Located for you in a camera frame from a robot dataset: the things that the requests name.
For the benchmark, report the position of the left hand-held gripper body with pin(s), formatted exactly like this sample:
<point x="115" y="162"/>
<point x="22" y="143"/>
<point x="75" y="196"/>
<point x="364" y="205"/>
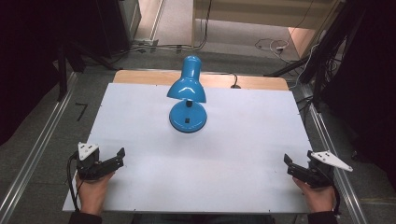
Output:
<point x="90" y="161"/>

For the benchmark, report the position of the person's left hand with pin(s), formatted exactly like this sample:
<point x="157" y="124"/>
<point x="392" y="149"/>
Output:
<point x="92" y="193"/>

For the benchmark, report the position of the black curtain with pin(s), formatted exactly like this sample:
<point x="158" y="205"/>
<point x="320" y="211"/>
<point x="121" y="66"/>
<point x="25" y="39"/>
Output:
<point x="370" y="77"/>
<point x="37" y="46"/>

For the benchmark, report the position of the person's right hand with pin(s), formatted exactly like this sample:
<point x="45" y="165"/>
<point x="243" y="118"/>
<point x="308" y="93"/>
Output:
<point x="319" y="197"/>

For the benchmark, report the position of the grey power strip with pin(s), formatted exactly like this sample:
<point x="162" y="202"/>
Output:
<point x="145" y="42"/>

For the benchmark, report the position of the aluminium floor rail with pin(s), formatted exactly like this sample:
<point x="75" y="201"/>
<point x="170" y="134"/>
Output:
<point x="330" y="143"/>
<point x="34" y="149"/>

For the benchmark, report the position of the blue desk lamp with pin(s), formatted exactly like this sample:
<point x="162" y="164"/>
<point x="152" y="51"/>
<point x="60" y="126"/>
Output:
<point x="187" y="87"/>

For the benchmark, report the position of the black metal stand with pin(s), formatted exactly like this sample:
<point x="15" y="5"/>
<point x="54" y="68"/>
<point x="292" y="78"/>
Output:
<point x="67" y="62"/>

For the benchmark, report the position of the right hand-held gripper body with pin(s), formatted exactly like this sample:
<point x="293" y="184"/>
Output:
<point x="323" y="168"/>

